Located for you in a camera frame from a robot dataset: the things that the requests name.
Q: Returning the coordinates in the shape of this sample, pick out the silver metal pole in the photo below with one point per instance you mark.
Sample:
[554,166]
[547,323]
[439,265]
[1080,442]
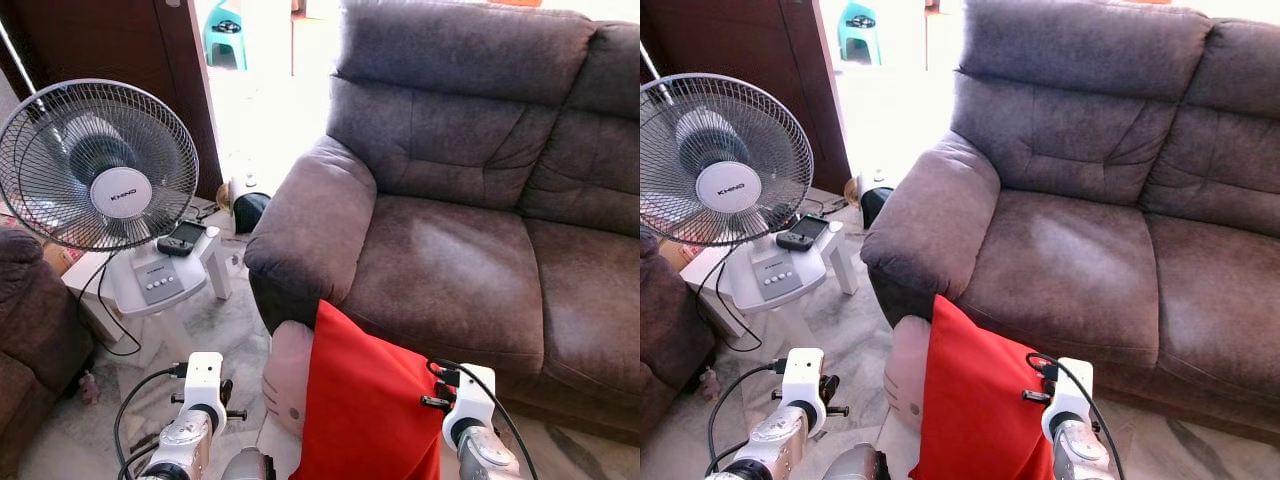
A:
[20,62]
[653,72]

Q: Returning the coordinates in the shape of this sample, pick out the small pink toy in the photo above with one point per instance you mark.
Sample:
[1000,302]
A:
[711,384]
[89,388]

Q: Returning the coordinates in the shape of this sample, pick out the amber round object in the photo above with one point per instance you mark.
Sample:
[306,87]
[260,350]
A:
[852,191]
[223,196]

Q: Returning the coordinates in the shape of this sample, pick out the brown grey suede sofa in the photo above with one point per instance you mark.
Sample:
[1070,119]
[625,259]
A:
[450,250]
[1070,250]

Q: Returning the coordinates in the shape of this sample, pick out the pinkish white cushion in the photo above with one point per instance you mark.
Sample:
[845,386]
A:
[908,370]
[288,375]

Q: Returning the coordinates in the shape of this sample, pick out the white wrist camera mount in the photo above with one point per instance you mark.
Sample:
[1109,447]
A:
[803,375]
[1072,395]
[475,400]
[204,380]

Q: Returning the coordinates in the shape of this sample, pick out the printed cardboard box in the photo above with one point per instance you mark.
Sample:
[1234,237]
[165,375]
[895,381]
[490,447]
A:
[62,260]
[680,255]

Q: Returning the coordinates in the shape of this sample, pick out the white table fan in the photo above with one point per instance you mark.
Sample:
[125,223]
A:
[728,187]
[121,192]

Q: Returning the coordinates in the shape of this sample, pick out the small white appliance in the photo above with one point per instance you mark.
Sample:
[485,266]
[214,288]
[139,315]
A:
[872,180]
[247,187]

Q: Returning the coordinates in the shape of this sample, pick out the black round container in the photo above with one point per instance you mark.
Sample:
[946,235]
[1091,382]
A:
[875,207]
[250,212]

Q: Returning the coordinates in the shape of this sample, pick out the black handheld device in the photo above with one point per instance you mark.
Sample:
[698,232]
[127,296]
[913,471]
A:
[802,232]
[182,240]

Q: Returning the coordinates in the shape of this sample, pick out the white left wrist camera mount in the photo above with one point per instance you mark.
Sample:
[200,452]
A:
[204,380]
[803,375]

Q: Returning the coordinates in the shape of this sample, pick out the red pillow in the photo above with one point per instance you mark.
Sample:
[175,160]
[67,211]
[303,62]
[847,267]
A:
[365,400]
[975,400]

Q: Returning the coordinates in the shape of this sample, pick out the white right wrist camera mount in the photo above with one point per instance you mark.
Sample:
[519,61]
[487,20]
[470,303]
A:
[1072,395]
[475,400]

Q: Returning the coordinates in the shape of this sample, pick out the small white table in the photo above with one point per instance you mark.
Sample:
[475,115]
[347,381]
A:
[218,270]
[845,265]

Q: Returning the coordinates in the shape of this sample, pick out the teal plastic chair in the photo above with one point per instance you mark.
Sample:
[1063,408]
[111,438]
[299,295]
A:
[225,35]
[860,30]

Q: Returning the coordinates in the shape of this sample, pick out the brown suede armchair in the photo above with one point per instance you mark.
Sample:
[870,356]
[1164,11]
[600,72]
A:
[35,330]
[670,310]

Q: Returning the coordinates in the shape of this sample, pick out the dark brown wooden door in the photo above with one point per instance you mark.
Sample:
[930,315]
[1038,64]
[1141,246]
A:
[120,40]
[740,35]

